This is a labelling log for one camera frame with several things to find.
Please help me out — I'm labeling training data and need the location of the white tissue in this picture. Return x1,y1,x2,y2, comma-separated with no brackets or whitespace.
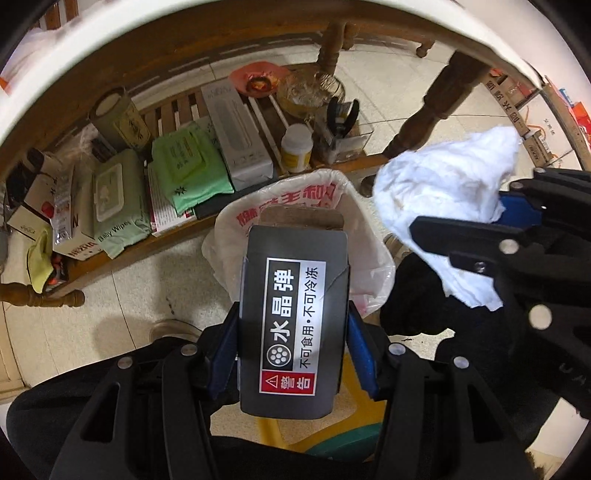
373,126,522,311

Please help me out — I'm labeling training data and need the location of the black cardboard box with label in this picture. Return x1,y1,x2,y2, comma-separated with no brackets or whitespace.
238,206,349,420

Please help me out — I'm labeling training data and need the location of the white trash bag red print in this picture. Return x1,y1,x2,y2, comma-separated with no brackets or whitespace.
201,168,396,318

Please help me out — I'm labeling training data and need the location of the yellow plastic stool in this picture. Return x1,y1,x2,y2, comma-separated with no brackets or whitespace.
257,355,386,461

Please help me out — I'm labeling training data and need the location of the turned wooden table leg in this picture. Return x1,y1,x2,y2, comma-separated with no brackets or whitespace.
359,49,492,198

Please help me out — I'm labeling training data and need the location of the pale green baby wipes pack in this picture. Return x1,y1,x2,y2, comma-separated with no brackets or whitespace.
93,149,151,259

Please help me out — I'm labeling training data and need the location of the wooden lower table shelf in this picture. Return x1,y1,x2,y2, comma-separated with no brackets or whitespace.
7,77,394,315

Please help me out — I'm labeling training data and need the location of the clear plastic container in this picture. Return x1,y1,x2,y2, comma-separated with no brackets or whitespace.
312,96,374,165

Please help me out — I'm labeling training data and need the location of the bright green wipes pack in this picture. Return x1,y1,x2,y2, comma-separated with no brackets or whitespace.
151,122,235,215

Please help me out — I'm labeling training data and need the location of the white pill bottle yellow label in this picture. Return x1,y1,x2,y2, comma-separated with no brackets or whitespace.
280,123,314,173

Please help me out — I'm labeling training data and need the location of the white long box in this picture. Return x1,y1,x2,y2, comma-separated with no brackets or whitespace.
201,79,274,191

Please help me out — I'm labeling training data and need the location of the glass jar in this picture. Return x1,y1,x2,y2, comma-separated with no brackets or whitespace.
276,66,346,120

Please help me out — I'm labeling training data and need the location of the green cylindrical tea can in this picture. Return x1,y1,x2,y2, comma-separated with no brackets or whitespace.
89,87,152,153

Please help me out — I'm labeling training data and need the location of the orange plastic dish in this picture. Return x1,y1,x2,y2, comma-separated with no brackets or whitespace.
228,61,290,98

